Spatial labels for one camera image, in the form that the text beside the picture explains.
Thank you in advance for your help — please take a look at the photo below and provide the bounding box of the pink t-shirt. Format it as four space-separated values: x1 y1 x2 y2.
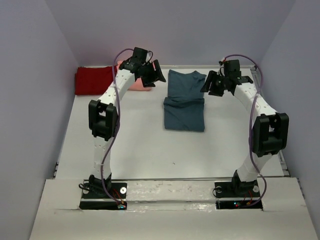
117 60 152 92

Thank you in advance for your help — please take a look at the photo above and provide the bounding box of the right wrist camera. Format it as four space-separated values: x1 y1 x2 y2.
218 58 227 77

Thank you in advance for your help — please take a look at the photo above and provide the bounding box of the folded red t-shirt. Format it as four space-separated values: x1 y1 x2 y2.
74 66 113 96

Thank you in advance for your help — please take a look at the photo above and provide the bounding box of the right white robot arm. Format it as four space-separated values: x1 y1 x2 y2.
201 59 289 199

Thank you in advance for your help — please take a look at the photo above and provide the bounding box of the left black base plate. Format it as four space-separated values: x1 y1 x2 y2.
78 181 128 211

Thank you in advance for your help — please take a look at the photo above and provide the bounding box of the blue t-shirt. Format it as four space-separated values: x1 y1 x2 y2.
163 69 206 133

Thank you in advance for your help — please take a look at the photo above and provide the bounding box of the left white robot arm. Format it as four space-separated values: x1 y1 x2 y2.
88 47 166 201

